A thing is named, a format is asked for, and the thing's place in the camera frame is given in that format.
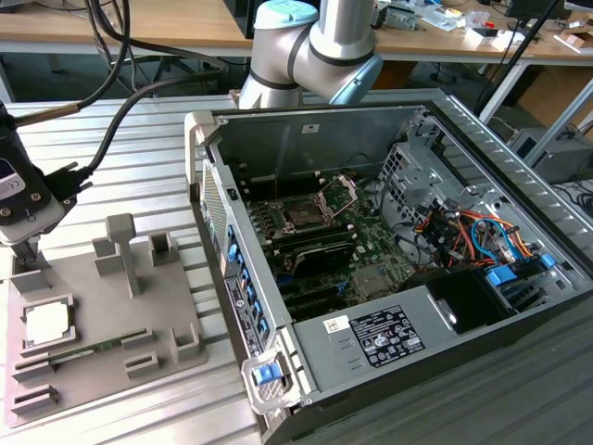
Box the grey power supply unit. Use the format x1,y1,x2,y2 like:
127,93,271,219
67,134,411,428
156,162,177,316
292,283,472,396

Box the grey desktop computer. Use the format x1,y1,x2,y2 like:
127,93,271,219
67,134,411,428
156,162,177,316
507,127,593,184

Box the blue wire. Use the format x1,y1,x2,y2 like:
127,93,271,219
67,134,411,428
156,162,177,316
470,216,518,263

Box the CPU socket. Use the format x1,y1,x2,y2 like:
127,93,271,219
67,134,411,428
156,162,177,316
277,197,335,233

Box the silver metal drive cage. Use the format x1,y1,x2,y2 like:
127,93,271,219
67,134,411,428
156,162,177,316
378,141,469,226

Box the green RAM stick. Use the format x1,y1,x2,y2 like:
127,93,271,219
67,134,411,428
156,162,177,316
45,337,125,367

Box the wooden desk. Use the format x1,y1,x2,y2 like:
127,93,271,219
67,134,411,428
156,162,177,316
372,0,593,69
0,0,255,59

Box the black computer monitor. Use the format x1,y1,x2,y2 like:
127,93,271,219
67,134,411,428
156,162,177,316
223,0,256,41

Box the thick black cable with connector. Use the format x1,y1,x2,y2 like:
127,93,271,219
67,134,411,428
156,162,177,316
44,0,231,208

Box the black camera bracket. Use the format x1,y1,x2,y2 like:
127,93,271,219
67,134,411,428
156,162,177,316
0,99,55,228

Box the grey open PC case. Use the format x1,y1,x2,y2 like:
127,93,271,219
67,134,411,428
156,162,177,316
183,87,593,445

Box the black RAM slot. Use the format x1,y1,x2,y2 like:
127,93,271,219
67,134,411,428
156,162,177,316
272,231,356,256
266,222,352,246

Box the blue disk carrier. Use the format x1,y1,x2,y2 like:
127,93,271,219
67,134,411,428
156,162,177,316
485,264,524,294

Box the grey chipset heatsink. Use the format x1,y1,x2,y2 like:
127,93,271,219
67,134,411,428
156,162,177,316
354,266,389,299

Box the black office chair base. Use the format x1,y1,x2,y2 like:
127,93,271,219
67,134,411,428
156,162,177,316
108,54,161,96

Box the silver CPU with green edge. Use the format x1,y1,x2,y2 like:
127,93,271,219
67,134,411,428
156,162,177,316
22,303,71,350

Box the metal socket cover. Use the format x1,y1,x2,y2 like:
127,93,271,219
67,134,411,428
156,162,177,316
316,173,360,221

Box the grey parts rack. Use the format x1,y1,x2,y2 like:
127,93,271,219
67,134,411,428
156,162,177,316
4,213,210,430

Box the brown cardboard box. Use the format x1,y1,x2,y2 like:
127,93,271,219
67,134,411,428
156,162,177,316
518,64,593,130

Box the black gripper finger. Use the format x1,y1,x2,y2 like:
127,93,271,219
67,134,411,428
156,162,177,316
11,234,48,280

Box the orange and red wire bundle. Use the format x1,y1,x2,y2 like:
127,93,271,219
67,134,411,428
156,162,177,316
413,207,542,273

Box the black graphics card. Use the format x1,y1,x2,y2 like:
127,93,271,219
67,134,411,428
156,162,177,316
290,240,357,280

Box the green motherboard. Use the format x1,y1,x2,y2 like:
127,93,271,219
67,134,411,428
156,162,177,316
245,183,421,325

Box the blue case release latch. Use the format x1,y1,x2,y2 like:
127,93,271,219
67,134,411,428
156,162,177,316
253,363,283,387

